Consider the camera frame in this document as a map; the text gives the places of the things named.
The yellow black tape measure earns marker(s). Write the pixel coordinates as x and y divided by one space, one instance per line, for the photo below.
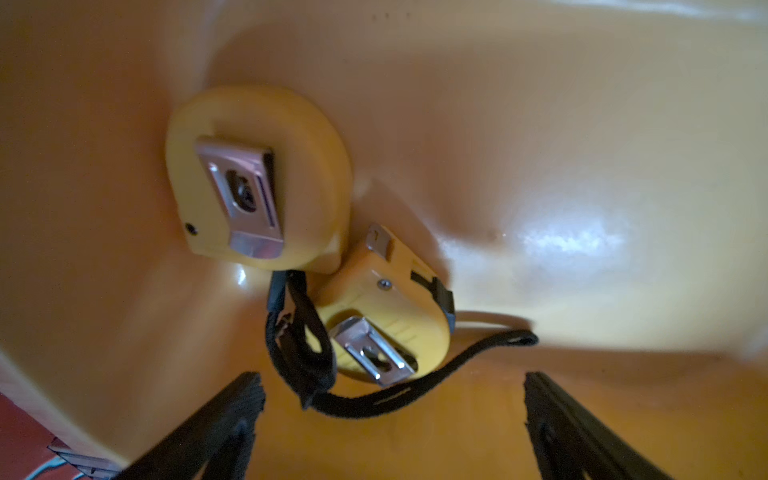
373 338

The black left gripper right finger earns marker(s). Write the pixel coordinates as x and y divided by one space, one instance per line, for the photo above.
569 442

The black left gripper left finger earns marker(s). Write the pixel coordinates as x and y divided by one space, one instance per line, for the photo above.
216 442

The yellow plastic tray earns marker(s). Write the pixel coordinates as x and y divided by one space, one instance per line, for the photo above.
594 169

